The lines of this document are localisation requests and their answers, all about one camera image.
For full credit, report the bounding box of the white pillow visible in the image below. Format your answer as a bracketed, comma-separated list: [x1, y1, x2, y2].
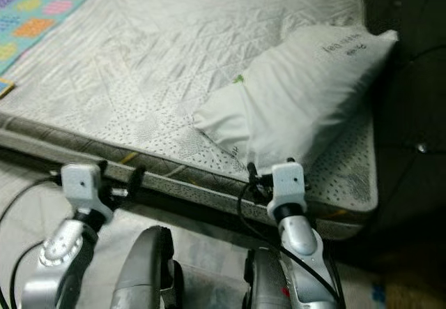
[192, 22, 400, 178]

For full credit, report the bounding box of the colourful children's board book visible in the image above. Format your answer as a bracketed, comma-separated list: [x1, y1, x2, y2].
[0, 76, 17, 100]

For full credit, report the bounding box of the dark bed base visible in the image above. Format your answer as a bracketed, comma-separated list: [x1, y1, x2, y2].
[0, 135, 370, 255]

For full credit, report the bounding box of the grey robot left leg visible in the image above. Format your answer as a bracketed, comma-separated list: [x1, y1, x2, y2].
[107, 225, 186, 309]

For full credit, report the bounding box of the grey robot leg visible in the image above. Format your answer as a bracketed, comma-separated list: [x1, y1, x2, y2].
[242, 246, 294, 309]
[107, 225, 186, 309]

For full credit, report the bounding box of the grey robot right leg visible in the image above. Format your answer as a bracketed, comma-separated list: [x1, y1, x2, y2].
[242, 246, 294, 309]

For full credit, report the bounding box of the grey quilted mattress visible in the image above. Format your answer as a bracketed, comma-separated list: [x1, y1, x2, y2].
[0, 0, 381, 241]

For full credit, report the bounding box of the black tufted headboard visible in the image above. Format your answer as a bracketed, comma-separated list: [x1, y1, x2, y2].
[358, 0, 446, 269]

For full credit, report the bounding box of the teal sheet with coloured shapes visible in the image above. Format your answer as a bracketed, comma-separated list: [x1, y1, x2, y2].
[0, 0, 116, 80]

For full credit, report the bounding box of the brown floor mat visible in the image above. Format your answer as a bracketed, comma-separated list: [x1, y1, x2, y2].
[382, 270, 446, 309]

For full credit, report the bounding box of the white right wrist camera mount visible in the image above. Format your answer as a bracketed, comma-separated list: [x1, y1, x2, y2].
[266, 160, 308, 220]

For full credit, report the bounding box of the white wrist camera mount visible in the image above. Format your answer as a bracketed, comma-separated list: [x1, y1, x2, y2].
[266, 160, 308, 220]
[60, 162, 113, 221]

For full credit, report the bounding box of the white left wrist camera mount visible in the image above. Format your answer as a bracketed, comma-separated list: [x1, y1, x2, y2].
[60, 162, 113, 221]

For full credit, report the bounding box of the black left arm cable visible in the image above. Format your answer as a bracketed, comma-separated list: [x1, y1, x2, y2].
[0, 176, 64, 220]

